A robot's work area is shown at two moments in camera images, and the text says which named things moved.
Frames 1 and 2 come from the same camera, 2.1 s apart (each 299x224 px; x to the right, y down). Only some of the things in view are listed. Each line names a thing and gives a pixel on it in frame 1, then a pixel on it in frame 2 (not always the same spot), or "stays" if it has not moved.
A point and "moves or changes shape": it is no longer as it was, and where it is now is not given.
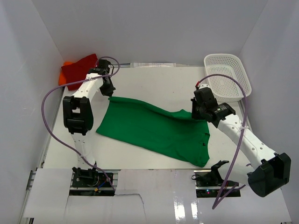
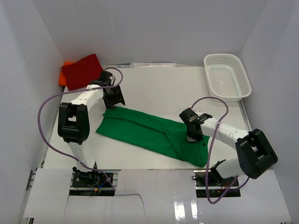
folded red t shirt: [79, 70] stays
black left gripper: [106, 87] -> [113, 97]
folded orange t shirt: [61, 77] stays
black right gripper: [197, 114] -> [194, 131]
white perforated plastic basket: [224, 88] stays
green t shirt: [174, 133] moves or changes shape
